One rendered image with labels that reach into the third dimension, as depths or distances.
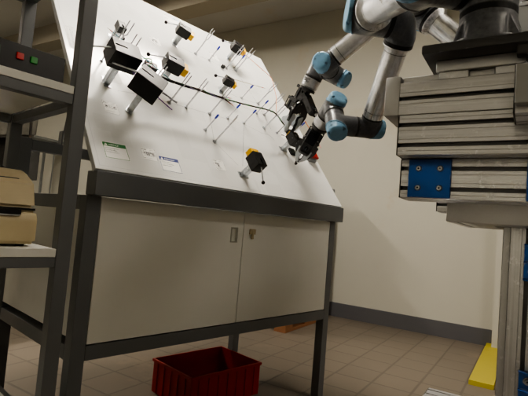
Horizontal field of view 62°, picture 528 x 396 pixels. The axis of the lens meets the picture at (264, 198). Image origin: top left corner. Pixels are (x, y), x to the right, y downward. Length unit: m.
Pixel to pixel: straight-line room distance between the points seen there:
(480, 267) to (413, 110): 2.81
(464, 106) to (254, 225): 0.90
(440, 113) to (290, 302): 1.08
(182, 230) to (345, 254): 2.74
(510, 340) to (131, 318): 0.99
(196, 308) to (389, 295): 2.62
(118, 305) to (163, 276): 0.16
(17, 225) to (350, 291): 3.22
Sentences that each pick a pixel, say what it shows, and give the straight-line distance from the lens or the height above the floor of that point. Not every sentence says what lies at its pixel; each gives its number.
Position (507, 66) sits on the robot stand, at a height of 1.12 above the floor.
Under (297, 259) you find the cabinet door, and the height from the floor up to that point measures 0.63.
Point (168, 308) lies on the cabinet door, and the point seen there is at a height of 0.48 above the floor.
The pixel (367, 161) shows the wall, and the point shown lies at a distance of 4.00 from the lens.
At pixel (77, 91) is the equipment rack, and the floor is 1.05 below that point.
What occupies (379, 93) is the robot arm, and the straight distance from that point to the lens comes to 1.59.
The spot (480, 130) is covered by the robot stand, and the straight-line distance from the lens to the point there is 0.99.
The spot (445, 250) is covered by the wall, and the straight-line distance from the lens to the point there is 3.78.
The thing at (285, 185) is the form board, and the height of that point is 0.93.
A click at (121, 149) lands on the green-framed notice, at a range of 1.31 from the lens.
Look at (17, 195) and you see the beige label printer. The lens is 1.20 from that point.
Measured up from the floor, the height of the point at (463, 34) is 1.20.
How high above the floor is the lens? 0.76
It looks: 3 degrees up
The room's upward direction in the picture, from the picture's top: 5 degrees clockwise
